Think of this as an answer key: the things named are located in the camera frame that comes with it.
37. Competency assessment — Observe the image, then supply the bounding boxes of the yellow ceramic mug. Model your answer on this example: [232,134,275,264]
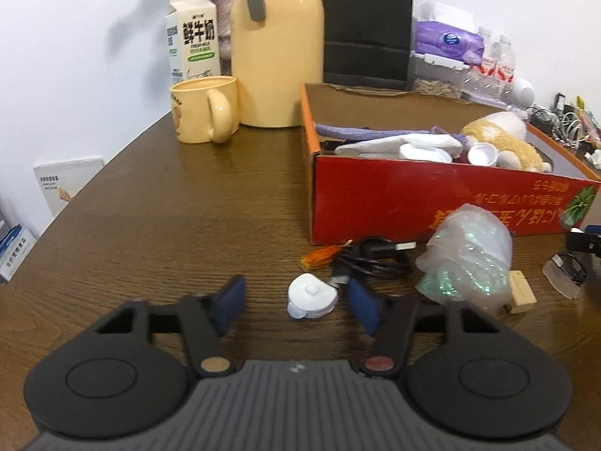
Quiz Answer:
[170,76,240,145]

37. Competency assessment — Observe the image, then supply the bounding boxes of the water bottle right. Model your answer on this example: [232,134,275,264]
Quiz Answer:
[493,35,516,100]

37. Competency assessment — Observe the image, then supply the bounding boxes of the blue white box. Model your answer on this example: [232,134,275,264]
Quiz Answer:
[0,224,37,284]

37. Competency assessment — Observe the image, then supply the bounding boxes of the white robot speaker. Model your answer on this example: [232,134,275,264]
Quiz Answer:
[501,77,535,119]

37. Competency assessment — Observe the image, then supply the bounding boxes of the yellow thermos jug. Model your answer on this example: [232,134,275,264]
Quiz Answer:
[231,0,325,128]

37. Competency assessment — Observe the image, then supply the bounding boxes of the purple fabric pouch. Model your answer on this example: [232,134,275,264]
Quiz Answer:
[315,123,447,145]

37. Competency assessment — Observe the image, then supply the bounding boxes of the black usb cable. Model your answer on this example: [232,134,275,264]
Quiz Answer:
[328,236,418,291]

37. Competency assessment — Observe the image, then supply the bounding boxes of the purple tissue pack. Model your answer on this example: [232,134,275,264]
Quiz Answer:
[414,20,485,65]

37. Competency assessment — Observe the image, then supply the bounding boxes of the white milk carton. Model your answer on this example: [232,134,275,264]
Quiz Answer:
[165,0,221,83]

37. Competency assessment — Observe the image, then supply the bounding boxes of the small white bottle cap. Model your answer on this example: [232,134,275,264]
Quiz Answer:
[467,142,498,167]

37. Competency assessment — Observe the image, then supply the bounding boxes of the water bottle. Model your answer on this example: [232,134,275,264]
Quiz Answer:
[473,27,496,97]
[493,35,516,100]

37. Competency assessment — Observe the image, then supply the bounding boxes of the clear snack container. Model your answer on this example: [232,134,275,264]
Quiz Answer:
[408,51,470,99]

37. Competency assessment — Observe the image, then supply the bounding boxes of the black tangled cables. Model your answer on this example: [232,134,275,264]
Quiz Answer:
[527,105,565,138]

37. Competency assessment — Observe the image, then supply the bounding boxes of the white tangled cable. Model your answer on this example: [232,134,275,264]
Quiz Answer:
[558,109,593,149]

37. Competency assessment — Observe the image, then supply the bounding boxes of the white plastic bottle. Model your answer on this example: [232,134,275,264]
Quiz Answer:
[334,132,464,158]

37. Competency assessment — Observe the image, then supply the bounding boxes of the crumpled white paper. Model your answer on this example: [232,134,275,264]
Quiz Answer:
[585,149,601,170]

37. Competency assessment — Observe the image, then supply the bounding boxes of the water bottle middle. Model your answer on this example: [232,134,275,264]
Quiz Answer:
[473,27,496,97]

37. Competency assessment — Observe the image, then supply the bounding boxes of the red cardboard pumpkin box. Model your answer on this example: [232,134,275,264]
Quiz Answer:
[300,83,600,244]

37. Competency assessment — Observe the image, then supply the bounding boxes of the small wooden block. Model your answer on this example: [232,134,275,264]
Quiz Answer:
[505,270,537,315]

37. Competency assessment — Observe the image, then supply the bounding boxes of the iridescent plastic wrap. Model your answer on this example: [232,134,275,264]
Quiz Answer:
[415,204,512,312]

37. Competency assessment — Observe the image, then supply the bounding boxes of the black paper bag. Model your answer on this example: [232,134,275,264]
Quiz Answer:
[322,0,412,90]

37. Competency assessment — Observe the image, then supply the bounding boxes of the white booklet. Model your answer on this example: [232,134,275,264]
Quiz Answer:
[33,157,105,218]

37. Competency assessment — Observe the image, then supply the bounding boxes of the yellow white plush toy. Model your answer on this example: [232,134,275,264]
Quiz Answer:
[461,111,552,173]

